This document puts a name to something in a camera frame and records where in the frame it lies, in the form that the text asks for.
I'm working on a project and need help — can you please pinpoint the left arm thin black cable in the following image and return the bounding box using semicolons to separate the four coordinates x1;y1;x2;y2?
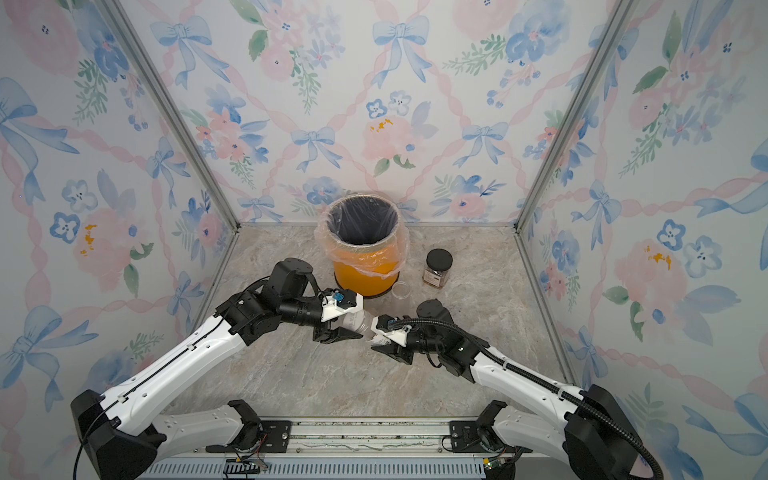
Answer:
71;272;325;480

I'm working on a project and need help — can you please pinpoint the white-lidded flower tea jar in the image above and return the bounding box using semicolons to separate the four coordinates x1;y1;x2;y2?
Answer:
345;310;377;340

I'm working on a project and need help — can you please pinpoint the black corrugated cable conduit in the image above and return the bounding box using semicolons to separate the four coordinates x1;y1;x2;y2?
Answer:
389;317;666;480

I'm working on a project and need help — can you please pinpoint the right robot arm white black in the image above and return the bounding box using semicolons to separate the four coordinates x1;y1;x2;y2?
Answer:
371;300;664;479

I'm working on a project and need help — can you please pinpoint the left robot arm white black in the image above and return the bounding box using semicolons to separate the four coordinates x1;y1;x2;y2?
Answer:
70;258;364;479

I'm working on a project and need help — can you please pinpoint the clear plastic bin liner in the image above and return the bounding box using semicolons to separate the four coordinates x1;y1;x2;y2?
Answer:
316;191;411;280

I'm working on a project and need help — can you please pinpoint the orange trash bin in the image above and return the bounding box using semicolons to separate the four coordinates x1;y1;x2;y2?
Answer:
323;193;404;299

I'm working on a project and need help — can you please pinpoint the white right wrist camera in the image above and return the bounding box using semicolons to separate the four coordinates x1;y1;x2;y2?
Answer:
370;315;412;347

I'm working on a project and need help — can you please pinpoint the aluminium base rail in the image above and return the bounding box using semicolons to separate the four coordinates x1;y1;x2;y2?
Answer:
122;415;619;480

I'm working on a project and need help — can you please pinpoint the clear jar with dried roses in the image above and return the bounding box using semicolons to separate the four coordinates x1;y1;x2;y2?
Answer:
391;281;412;301

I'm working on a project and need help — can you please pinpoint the labelled flower tea jar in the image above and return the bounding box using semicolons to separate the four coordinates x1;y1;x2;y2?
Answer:
422;248;453;288

